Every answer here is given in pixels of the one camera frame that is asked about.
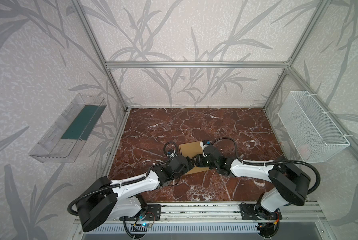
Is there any white wire mesh basket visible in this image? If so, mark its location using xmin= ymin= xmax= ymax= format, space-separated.
xmin=278 ymin=91 xmax=350 ymax=163

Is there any black connector box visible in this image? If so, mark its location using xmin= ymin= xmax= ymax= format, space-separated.
xmin=256 ymin=223 xmax=277 ymax=239

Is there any left black corrugated cable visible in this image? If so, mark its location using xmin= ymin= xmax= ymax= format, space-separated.
xmin=67 ymin=141 xmax=180 ymax=217

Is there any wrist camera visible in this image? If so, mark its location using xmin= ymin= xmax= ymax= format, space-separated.
xmin=200 ymin=140 xmax=212 ymax=155
xmin=165 ymin=151 xmax=178 ymax=159

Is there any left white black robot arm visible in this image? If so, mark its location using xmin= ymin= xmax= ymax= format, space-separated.
xmin=67 ymin=155 xmax=195 ymax=233

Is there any aluminium frame enclosure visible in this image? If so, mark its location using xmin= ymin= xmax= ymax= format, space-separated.
xmin=70 ymin=0 xmax=358 ymax=226

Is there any black corrugated cable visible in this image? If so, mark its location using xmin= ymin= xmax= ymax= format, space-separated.
xmin=67 ymin=141 xmax=180 ymax=217
xmin=210 ymin=137 xmax=321 ymax=196

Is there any brown cardboard box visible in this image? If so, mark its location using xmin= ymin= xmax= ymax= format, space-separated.
xmin=179 ymin=141 xmax=209 ymax=175

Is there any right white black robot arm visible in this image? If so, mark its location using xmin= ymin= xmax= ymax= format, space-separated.
xmin=195 ymin=142 xmax=311 ymax=218

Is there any right black corrugated cable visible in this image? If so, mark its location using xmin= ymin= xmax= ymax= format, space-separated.
xmin=210 ymin=137 xmax=321 ymax=196

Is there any green circuit board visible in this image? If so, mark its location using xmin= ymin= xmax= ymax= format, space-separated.
xmin=131 ymin=222 xmax=154 ymax=232

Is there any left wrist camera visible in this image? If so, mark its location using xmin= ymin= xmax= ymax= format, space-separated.
xmin=165 ymin=151 xmax=178 ymax=159

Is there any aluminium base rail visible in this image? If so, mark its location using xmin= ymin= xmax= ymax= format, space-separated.
xmin=75 ymin=201 xmax=321 ymax=224

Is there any clear plastic wall bin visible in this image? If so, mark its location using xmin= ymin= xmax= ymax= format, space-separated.
xmin=29 ymin=94 xmax=107 ymax=163

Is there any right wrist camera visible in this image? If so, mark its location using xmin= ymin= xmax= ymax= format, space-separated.
xmin=200 ymin=140 xmax=212 ymax=155

